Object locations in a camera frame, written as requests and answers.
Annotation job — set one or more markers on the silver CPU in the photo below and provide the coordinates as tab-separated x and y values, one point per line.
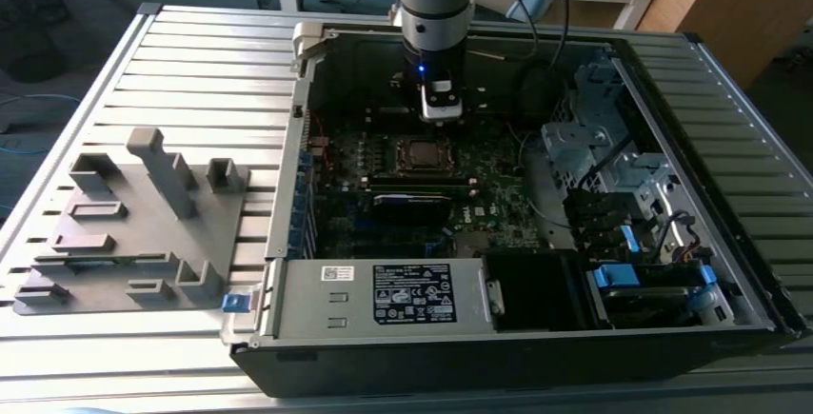
427	152

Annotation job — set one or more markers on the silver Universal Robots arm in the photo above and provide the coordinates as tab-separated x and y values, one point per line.
431	9

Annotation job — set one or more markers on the blue expansion slot retainer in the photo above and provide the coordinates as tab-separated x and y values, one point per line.
295	233

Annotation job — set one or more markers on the silver metal drive cage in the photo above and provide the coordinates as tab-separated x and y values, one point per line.
571	140

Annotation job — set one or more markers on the green motherboard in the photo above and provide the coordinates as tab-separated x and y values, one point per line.
502	195

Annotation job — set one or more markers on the black graphics card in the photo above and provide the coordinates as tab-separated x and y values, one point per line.
409	211

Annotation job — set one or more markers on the square chipset heatsink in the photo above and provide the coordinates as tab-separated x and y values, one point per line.
472	242

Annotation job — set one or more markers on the blue plastic clip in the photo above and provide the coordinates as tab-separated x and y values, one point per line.
627	238

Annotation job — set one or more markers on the wooden cabinet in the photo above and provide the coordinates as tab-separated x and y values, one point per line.
748	14

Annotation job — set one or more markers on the silver power supply unit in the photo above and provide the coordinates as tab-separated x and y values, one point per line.
304	300

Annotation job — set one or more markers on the black hard disk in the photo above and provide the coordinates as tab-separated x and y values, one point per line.
644	302

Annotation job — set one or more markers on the blue case latch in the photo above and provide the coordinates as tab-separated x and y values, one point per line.
235	302

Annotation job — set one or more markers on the grey parts rack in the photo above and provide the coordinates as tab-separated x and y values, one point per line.
145	242

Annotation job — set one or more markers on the blue plastic latch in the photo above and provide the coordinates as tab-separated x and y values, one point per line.
706	276

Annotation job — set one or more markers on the black open PC case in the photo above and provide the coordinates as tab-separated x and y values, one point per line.
444	366

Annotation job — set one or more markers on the black office chair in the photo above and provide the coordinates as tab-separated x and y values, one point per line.
34	52

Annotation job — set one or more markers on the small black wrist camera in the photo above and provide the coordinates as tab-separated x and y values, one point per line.
399	80

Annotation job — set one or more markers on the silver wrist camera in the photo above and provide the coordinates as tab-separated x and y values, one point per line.
440	112

